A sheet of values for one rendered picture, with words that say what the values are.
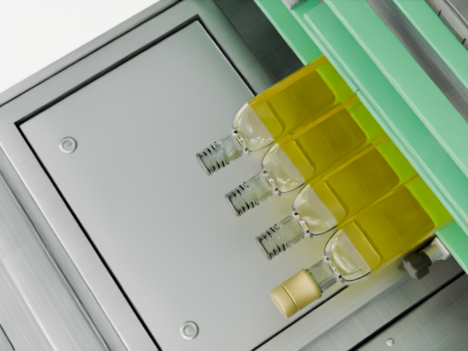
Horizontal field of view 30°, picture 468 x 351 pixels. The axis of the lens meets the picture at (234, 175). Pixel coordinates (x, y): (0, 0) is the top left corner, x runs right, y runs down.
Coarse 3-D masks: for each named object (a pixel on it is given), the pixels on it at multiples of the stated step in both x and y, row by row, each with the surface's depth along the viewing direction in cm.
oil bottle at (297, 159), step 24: (312, 120) 95; (336, 120) 94; (360, 120) 94; (288, 144) 94; (312, 144) 94; (336, 144) 94; (360, 144) 94; (264, 168) 94; (288, 168) 93; (312, 168) 93; (288, 192) 94
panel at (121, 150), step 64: (192, 0) 116; (64, 64) 114; (128, 64) 114; (192, 64) 114; (256, 64) 113; (0, 128) 111; (64, 128) 111; (128, 128) 111; (192, 128) 111; (64, 192) 108; (128, 192) 108; (192, 192) 108; (128, 256) 106; (192, 256) 105; (256, 256) 105; (320, 256) 105; (128, 320) 102; (192, 320) 103; (256, 320) 103; (320, 320) 102
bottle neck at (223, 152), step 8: (224, 136) 96; (232, 136) 96; (216, 144) 96; (224, 144) 95; (232, 144) 95; (240, 144) 96; (200, 152) 96; (208, 152) 95; (216, 152) 95; (224, 152) 95; (232, 152) 95; (240, 152) 96; (200, 160) 97; (208, 160) 95; (216, 160) 95; (224, 160) 95; (232, 160) 96; (208, 168) 95; (216, 168) 95
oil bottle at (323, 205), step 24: (384, 144) 93; (336, 168) 92; (360, 168) 92; (384, 168) 92; (408, 168) 92; (312, 192) 91; (336, 192) 91; (360, 192) 91; (384, 192) 92; (312, 216) 91; (336, 216) 91
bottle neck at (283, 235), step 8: (288, 216) 93; (280, 224) 92; (288, 224) 92; (296, 224) 92; (264, 232) 92; (272, 232) 92; (280, 232) 92; (288, 232) 92; (296, 232) 92; (304, 232) 92; (256, 240) 92; (264, 240) 91; (272, 240) 91; (280, 240) 91; (288, 240) 92; (296, 240) 92; (264, 248) 91; (272, 248) 91; (280, 248) 91; (272, 256) 92
